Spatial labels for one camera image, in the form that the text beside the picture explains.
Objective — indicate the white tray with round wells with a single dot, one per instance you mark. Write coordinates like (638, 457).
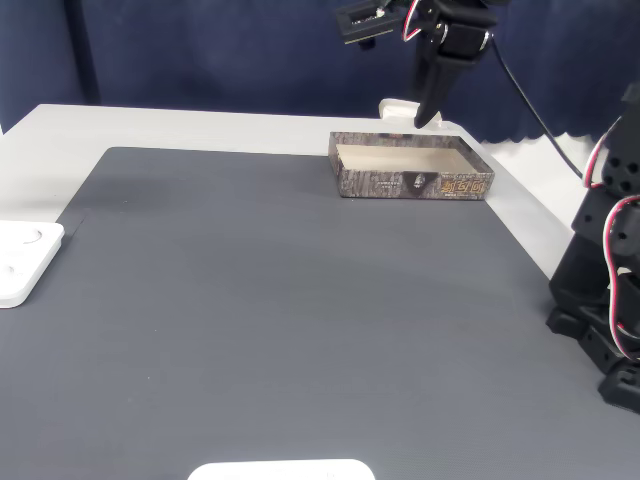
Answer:
(30, 270)

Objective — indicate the white block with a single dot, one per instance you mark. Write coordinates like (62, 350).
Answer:
(397, 110)

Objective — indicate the white flat device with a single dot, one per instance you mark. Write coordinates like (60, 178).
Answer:
(280, 471)

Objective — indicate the bark patterned cardboard box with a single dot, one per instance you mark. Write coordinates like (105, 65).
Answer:
(360, 182)

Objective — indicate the dark blue curtain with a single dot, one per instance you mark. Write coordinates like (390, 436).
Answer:
(200, 50)

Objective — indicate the grey table mat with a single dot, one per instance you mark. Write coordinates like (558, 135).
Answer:
(250, 325)

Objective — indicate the black camera module with mount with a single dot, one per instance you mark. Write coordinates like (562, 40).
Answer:
(367, 30)

